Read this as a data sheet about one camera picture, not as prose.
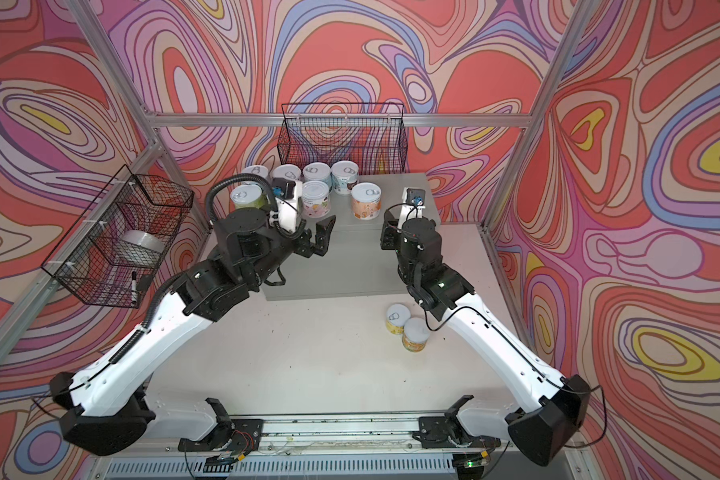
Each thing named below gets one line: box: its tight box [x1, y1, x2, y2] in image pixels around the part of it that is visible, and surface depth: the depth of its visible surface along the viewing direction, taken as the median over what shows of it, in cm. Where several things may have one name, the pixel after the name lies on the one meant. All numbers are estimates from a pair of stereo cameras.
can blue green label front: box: [330, 160, 359, 196], surface depth 80 cm
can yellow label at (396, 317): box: [386, 303, 411, 335], surface depth 90 cm
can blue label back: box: [302, 162, 332, 184], surface depth 80 cm
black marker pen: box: [131, 270, 137, 305], surface depth 73 cm
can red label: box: [242, 165, 269, 179], surface depth 80 cm
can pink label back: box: [351, 182, 382, 221], surface depth 73 cm
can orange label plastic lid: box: [402, 317, 430, 353], surface depth 86 cm
